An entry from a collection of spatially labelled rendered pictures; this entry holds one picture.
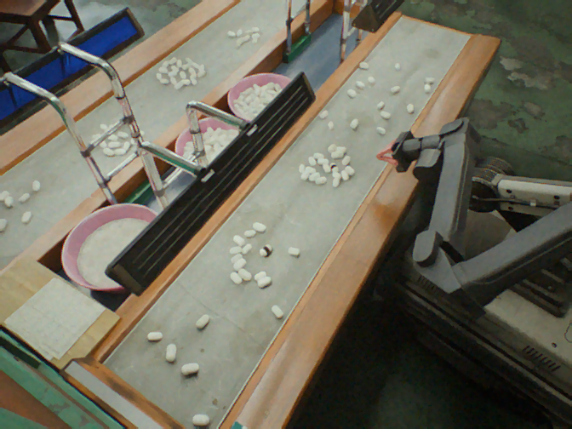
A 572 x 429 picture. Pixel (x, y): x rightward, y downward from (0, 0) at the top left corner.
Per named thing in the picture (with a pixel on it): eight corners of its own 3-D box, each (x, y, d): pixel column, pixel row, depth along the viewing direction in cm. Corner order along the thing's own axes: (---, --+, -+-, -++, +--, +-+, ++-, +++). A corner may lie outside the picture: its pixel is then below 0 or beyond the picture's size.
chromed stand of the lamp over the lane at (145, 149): (267, 237, 123) (260, 119, 87) (227, 289, 113) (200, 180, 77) (216, 210, 129) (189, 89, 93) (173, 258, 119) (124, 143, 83)
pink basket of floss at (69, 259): (174, 216, 128) (166, 197, 120) (176, 295, 112) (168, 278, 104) (82, 230, 125) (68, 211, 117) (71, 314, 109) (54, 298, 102)
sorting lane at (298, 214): (468, 40, 176) (470, 36, 175) (190, 476, 84) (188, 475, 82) (400, 21, 186) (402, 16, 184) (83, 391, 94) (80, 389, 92)
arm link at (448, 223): (470, 294, 74) (434, 258, 71) (441, 297, 79) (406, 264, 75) (489, 139, 99) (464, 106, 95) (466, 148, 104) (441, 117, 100)
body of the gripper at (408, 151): (388, 154, 108) (414, 150, 102) (403, 130, 113) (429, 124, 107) (399, 174, 110) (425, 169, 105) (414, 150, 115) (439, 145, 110)
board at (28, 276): (122, 319, 99) (121, 317, 98) (70, 377, 91) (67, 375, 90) (27, 255, 109) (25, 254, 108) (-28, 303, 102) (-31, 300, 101)
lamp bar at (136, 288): (316, 101, 104) (317, 76, 98) (140, 299, 72) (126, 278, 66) (288, 90, 106) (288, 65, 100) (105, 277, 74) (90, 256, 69)
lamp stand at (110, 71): (164, 183, 136) (119, 60, 100) (119, 226, 126) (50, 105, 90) (121, 161, 142) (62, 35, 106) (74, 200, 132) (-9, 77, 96)
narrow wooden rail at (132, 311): (397, 36, 191) (403, 11, 182) (94, 399, 99) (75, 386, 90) (386, 32, 193) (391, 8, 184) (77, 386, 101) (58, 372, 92)
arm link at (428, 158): (483, 142, 99) (464, 117, 96) (471, 179, 94) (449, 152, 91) (439, 156, 109) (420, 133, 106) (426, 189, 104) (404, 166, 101)
